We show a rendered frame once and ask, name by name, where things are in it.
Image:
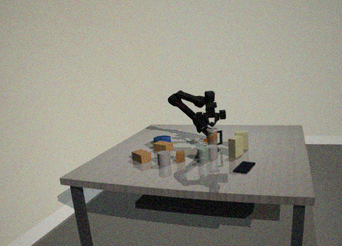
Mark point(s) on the tan cube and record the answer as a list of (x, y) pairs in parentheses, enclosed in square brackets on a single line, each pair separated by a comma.
[(235, 146), (243, 134)]

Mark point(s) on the tan rectangular block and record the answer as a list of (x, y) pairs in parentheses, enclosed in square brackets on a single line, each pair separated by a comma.
[(141, 156), (162, 146)]

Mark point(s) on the grey cylinder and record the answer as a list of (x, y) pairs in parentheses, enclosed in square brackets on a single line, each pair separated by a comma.
[(163, 158), (213, 151)]

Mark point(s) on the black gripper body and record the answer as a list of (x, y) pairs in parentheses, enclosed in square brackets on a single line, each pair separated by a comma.
[(211, 114)]

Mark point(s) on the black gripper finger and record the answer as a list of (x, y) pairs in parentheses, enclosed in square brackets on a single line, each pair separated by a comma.
[(206, 119), (217, 118)]

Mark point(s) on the brown cube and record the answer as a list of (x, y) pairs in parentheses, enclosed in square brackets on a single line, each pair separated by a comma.
[(180, 156)]

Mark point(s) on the french press with black knob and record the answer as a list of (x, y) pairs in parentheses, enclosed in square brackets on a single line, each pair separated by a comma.
[(212, 135)]

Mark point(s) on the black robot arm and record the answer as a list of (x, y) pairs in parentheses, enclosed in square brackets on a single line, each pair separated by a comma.
[(198, 101)]

